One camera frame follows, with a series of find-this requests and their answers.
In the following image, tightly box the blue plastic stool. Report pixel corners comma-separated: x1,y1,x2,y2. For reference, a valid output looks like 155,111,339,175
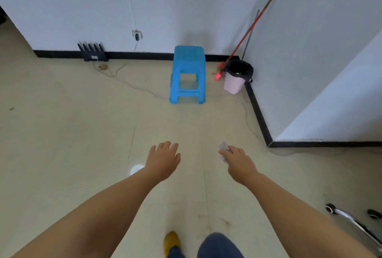
169,46,206,105

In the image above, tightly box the person's right forearm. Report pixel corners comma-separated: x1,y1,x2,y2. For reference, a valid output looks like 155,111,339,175
242,173,377,258

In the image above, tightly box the black router with antennas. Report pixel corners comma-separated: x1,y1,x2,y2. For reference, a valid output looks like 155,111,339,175
78,42,108,62

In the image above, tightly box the person's left forearm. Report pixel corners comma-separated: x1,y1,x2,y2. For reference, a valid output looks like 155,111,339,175
12,168,162,258

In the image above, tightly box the person's right hand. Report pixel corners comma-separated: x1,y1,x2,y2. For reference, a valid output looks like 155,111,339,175
218,146,259,186

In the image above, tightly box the thin white cable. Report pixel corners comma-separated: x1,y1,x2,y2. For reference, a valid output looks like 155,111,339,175
94,0,141,77

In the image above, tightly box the white tissue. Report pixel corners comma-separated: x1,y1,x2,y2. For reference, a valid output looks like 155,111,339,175
219,141,230,164

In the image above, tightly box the chrome office chair base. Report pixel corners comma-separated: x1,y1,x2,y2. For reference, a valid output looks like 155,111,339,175
325,203,382,249

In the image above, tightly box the pink trash bin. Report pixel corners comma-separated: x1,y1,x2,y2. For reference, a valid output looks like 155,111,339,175
223,71,246,95

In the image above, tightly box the black trash bag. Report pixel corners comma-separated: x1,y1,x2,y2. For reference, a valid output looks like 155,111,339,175
226,60,254,84

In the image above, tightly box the grey metal mop handle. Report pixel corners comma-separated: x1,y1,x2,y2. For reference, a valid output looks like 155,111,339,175
241,10,260,61

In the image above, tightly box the yellow shoe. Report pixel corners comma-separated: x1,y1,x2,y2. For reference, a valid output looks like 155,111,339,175
164,231,181,258

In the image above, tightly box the red broom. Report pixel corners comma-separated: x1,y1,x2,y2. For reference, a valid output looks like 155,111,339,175
214,0,278,81

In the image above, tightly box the person's left hand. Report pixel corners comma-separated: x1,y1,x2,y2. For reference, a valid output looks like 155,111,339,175
144,141,181,182

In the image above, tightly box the person's blue jeans leg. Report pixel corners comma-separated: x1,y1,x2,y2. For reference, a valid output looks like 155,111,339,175
167,232,245,258

